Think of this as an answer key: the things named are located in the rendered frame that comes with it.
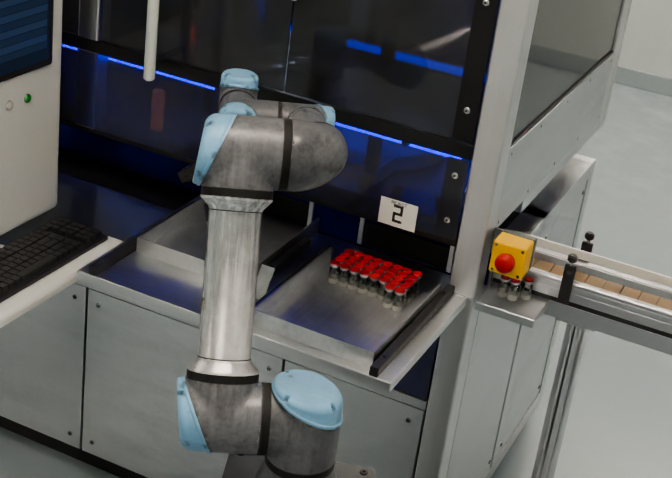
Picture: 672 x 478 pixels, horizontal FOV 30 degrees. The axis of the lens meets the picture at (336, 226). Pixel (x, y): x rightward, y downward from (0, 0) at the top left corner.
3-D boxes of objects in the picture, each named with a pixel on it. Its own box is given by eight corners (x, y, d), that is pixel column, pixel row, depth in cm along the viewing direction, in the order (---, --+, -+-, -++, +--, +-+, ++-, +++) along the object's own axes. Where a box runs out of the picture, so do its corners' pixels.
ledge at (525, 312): (495, 283, 274) (497, 276, 274) (552, 301, 270) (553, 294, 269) (474, 309, 263) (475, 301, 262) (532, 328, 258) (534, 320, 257)
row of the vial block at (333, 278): (330, 278, 263) (333, 258, 261) (408, 304, 257) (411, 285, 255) (325, 282, 261) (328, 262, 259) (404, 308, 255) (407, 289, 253)
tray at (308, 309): (328, 260, 270) (330, 246, 269) (439, 298, 261) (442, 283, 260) (250, 324, 242) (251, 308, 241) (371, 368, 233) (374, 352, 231)
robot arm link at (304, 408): (339, 477, 200) (350, 407, 195) (255, 473, 199) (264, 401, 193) (334, 433, 211) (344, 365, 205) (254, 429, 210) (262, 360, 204)
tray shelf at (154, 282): (199, 201, 294) (200, 194, 293) (477, 291, 270) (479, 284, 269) (76, 278, 254) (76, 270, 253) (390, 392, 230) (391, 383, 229)
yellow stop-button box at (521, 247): (498, 258, 264) (504, 227, 260) (531, 268, 261) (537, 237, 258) (486, 271, 257) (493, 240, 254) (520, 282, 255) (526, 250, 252)
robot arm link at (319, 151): (364, 130, 195) (334, 93, 243) (294, 124, 194) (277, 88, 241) (356, 203, 198) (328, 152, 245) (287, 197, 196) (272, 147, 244)
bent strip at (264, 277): (259, 289, 255) (262, 263, 253) (272, 293, 254) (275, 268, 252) (224, 317, 243) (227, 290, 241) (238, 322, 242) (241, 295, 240)
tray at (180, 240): (218, 199, 292) (219, 186, 290) (318, 231, 283) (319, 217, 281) (136, 252, 263) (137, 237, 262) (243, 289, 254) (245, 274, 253)
